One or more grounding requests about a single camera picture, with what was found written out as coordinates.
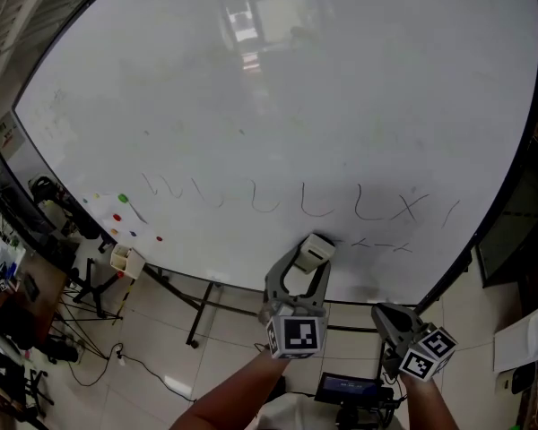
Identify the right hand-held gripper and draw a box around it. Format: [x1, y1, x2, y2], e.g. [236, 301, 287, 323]
[370, 303, 458, 383]

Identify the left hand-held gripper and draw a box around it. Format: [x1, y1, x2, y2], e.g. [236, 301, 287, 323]
[258, 245, 333, 360]

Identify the white whiteboard eraser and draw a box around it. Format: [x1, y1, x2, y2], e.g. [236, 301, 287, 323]
[293, 233, 336, 275]

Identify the white whiteboard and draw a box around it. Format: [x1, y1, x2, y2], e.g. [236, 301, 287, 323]
[12, 0, 538, 306]

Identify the person's right forearm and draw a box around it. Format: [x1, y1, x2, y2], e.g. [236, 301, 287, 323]
[401, 372, 461, 430]

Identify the person's left forearm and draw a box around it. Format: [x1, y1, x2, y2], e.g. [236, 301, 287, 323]
[169, 351, 292, 430]

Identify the chest-mounted screen device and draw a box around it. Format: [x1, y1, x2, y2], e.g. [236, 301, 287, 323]
[313, 387, 407, 430]

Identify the white water dispenser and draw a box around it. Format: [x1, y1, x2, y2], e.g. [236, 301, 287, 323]
[492, 293, 538, 374]

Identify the black glass cabinet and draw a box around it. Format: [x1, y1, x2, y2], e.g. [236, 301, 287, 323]
[474, 150, 538, 288]

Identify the white marker holder box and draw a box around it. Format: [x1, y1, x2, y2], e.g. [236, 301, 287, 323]
[109, 243, 147, 280]

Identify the yellow black hazard tape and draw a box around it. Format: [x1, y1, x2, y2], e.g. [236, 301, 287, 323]
[111, 278, 138, 326]

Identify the white paper sheet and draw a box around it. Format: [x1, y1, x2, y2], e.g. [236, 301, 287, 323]
[82, 191, 149, 237]

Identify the black office chair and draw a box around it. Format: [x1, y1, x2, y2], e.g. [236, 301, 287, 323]
[29, 175, 73, 232]
[66, 203, 117, 254]

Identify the brown wooden desk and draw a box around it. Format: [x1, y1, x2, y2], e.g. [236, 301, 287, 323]
[13, 253, 68, 348]

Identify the black phone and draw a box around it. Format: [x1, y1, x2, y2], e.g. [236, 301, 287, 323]
[22, 273, 41, 303]

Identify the white storage bin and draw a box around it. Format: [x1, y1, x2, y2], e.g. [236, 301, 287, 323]
[0, 244, 28, 281]

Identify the black computer monitor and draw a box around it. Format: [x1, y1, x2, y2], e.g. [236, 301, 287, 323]
[0, 150, 57, 250]

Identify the white black wall device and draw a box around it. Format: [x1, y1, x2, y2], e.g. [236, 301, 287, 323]
[501, 360, 538, 396]

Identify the black power cable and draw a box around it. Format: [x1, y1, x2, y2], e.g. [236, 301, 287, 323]
[65, 342, 198, 405]

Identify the white wall notice panel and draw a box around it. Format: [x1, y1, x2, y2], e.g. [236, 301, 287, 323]
[0, 112, 28, 160]

